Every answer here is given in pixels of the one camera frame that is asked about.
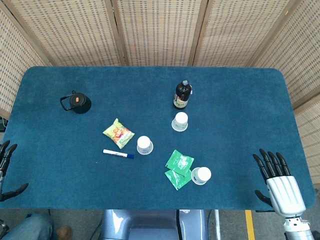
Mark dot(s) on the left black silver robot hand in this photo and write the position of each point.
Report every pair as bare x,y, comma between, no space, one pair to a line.
5,156

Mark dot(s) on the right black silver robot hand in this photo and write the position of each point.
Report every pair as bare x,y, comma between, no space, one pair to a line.
285,192

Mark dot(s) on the white floral paper cup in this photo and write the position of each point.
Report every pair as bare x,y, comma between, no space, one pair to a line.
202,174
144,144
180,120

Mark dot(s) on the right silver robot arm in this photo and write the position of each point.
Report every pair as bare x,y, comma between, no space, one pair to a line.
298,228

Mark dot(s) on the blue carpet table mat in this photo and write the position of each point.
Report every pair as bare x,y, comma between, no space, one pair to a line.
75,175

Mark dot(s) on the white metal pole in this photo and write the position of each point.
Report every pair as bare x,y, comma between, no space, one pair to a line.
217,225

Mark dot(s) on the person's leg in jeans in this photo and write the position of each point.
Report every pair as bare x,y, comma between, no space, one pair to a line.
30,228

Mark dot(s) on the brown shoe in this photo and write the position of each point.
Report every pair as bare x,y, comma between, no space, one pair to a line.
64,233

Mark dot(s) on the green foil sachet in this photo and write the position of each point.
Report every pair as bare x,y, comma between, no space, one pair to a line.
179,162
177,181

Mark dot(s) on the white blue whiteboard marker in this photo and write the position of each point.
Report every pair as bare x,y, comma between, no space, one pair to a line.
115,153

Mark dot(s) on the yellow green snack bag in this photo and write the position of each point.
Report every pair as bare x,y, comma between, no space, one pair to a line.
119,133

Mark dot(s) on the blue grey robot torso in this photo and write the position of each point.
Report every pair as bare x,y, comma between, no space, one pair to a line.
150,225

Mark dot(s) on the dark brown drink bottle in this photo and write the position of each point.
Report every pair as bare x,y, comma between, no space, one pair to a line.
181,96

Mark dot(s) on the woven bamboo folding screen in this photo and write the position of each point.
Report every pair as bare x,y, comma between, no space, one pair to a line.
160,30

